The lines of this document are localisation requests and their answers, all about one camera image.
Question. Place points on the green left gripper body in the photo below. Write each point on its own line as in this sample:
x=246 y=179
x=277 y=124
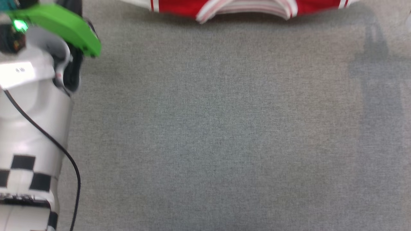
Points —
x=64 y=22

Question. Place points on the red jersey with white trim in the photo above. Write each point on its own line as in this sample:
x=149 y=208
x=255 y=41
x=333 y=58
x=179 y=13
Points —
x=179 y=6

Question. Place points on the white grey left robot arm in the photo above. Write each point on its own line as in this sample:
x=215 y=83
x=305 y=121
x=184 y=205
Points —
x=32 y=112

